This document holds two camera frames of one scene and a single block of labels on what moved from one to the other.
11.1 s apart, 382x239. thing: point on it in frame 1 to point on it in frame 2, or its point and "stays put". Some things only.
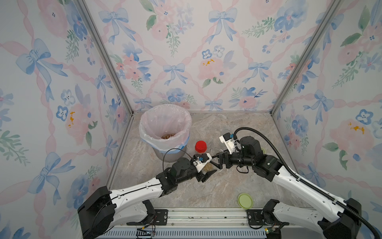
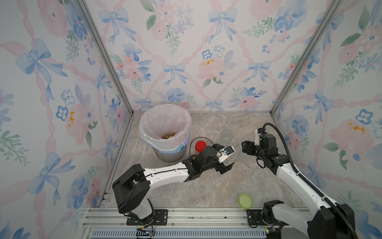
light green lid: x=245 y=200 stays put
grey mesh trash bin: x=170 y=158 stays put
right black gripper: x=220 y=157 to x=248 y=145
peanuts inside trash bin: x=166 y=136 stays put
